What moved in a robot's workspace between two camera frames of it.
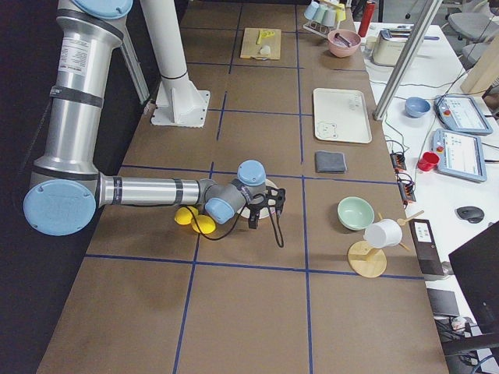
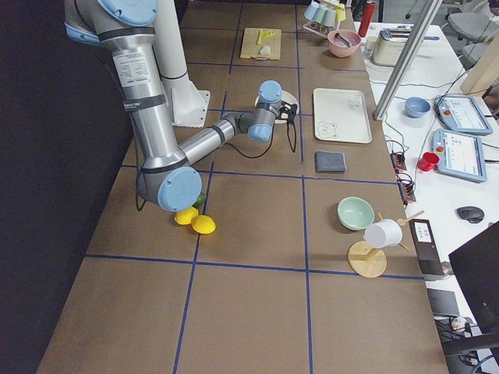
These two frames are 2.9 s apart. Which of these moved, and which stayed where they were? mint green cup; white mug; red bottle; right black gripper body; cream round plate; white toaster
Moved: cream round plate; right black gripper body
Stayed: mint green cup; white toaster; red bottle; white mug
